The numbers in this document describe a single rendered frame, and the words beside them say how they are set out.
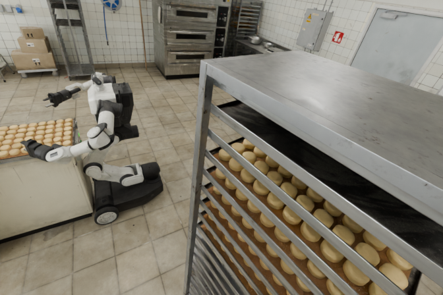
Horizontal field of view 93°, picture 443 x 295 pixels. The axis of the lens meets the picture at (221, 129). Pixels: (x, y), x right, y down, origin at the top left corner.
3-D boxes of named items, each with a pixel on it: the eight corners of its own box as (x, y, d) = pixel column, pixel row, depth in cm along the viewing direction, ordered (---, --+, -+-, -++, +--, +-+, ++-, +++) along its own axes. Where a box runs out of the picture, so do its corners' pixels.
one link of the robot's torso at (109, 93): (130, 110, 196) (126, 74, 176) (138, 130, 172) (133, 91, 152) (93, 115, 182) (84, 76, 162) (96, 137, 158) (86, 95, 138)
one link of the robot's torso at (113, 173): (135, 166, 225) (91, 149, 191) (138, 180, 211) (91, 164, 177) (126, 176, 226) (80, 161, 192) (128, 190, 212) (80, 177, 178)
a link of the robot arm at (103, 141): (80, 160, 126) (111, 149, 126) (67, 151, 118) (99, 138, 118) (83, 147, 133) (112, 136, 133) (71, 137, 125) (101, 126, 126)
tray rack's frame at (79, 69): (67, 69, 464) (39, -32, 364) (93, 68, 489) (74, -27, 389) (68, 80, 421) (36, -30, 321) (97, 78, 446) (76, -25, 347)
